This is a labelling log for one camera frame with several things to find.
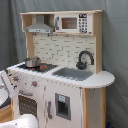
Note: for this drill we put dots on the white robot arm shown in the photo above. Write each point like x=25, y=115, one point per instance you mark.
x=7, y=91

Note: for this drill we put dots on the wooden toy kitchen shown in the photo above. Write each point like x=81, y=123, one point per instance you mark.
x=81, y=51

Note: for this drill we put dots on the grey sink basin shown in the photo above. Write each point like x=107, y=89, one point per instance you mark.
x=73, y=74

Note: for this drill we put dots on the black stovetop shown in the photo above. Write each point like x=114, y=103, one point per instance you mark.
x=43, y=67

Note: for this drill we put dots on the small silver pot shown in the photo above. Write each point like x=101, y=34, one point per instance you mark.
x=32, y=61

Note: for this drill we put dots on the red oven knob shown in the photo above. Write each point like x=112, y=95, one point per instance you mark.
x=34, y=83
x=15, y=78

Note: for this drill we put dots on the grey ice dispenser panel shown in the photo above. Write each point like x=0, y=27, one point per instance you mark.
x=63, y=106

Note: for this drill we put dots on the white toy microwave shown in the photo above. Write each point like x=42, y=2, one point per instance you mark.
x=73, y=23

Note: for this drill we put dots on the grey range hood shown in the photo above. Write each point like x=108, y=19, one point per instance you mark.
x=39, y=26

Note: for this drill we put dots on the oven door with window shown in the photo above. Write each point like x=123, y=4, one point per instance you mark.
x=27, y=105

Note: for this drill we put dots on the grey fridge door handle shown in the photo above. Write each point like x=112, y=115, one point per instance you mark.
x=49, y=110

